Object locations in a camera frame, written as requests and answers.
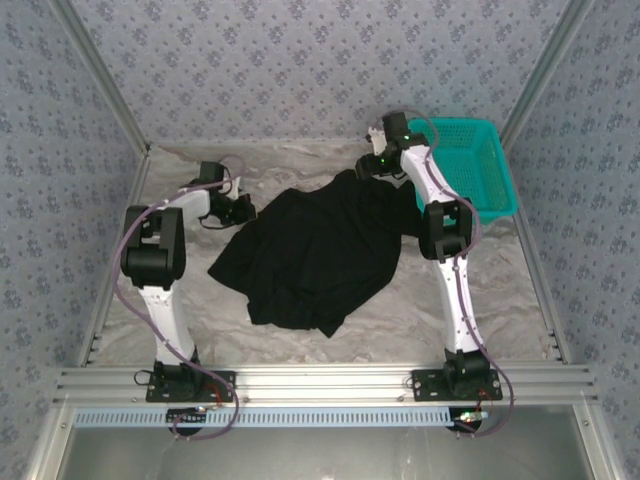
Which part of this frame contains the aluminium side rail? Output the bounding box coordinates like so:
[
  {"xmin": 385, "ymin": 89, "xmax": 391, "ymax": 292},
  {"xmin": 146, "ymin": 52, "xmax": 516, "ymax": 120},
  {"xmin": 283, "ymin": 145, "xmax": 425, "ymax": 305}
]
[
  {"xmin": 499, "ymin": 142, "xmax": 574, "ymax": 365},
  {"xmin": 77, "ymin": 147, "xmax": 154, "ymax": 369}
]

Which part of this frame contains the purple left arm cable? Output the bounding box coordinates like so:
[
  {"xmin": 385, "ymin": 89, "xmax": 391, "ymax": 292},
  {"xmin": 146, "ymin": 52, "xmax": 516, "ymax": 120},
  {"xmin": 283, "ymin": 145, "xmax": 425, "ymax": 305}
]
[{"xmin": 113, "ymin": 153, "xmax": 247, "ymax": 442}]

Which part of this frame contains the light blue slotted cable duct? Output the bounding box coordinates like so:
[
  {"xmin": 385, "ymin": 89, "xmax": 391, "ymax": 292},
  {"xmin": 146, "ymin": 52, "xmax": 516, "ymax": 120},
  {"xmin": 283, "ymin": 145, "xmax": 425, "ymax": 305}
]
[{"xmin": 73, "ymin": 406, "xmax": 454, "ymax": 429}]

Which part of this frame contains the small black control board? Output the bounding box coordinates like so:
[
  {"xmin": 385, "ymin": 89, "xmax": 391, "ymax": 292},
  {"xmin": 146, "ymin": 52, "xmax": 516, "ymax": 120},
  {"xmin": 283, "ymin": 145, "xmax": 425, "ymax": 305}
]
[
  {"xmin": 452, "ymin": 407, "xmax": 490, "ymax": 432},
  {"xmin": 166, "ymin": 407, "xmax": 209, "ymax": 426}
]

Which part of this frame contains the aluminium frame rail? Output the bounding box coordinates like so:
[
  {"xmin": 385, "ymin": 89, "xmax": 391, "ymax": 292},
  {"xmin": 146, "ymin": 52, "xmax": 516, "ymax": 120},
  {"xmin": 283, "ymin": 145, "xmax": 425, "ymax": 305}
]
[{"xmin": 52, "ymin": 364, "xmax": 599, "ymax": 405}]

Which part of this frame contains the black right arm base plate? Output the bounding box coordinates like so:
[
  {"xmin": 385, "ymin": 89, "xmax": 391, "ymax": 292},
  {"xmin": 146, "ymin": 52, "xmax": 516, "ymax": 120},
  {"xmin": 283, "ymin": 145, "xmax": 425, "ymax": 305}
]
[{"xmin": 412, "ymin": 369, "xmax": 504, "ymax": 402}]

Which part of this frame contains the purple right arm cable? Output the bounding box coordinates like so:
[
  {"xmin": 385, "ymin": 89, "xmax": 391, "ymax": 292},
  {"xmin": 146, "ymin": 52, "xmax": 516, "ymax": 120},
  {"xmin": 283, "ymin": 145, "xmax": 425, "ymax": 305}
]
[{"xmin": 372, "ymin": 107, "xmax": 516, "ymax": 439}]

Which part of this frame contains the aluminium frame post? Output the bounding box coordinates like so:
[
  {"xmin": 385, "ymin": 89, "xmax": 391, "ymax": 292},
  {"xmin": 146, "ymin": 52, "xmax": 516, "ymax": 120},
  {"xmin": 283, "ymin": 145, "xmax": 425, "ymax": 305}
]
[
  {"xmin": 47, "ymin": 0, "xmax": 152, "ymax": 156},
  {"xmin": 499, "ymin": 0, "xmax": 599, "ymax": 146}
]

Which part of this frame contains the grey metal shelf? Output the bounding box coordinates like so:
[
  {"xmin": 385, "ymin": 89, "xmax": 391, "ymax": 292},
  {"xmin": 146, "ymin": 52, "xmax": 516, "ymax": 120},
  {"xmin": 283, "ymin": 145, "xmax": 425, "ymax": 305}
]
[{"xmin": 27, "ymin": 402, "xmax": 624, "ymax": 480}]

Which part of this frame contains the black t-shirt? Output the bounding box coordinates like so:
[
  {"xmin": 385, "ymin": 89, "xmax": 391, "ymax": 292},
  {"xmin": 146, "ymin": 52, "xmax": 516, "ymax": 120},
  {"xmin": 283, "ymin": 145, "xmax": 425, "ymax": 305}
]
[{"xmin": 207, "ymin": 168, "xmax": 426, "ymax": 339}]

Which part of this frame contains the teal plastic basket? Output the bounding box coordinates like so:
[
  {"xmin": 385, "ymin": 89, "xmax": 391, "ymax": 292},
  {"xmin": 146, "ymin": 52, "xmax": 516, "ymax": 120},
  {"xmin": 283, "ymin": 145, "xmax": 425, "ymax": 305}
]
[{"xmin": 407, "ymin": 117, "xmax": 519, "ymax": 225}]

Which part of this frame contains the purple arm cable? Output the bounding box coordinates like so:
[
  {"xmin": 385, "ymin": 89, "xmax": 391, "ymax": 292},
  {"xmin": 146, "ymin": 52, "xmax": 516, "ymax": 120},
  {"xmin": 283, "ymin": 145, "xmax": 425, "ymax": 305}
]
[
  {"xmin": 372, "ymin": 107, "xmax": 516, "ymax": 439},
  {"xmin": 113, "ymin": 153, "xmax": 247, "ymax": 442}
]

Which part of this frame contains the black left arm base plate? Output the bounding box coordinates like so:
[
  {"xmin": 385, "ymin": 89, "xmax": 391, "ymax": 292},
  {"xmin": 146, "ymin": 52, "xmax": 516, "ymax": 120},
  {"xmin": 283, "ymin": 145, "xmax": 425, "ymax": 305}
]
[{"xmin": 145, "ymin": 369, "xmax": 237, "ymax": 402}]

